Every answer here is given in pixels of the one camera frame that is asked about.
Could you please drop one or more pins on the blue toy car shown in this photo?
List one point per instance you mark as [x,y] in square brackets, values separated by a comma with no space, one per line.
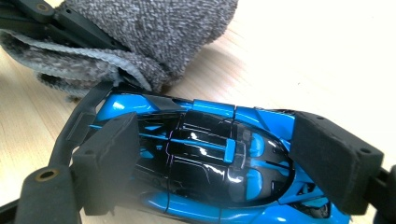
[202,146]

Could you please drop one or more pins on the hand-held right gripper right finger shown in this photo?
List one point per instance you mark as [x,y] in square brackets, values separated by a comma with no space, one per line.
[336,161]

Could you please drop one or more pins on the grey cloth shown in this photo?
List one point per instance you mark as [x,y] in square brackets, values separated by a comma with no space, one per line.
[155,31]

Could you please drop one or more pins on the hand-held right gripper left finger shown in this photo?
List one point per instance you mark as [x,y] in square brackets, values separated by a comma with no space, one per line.
[106,161]

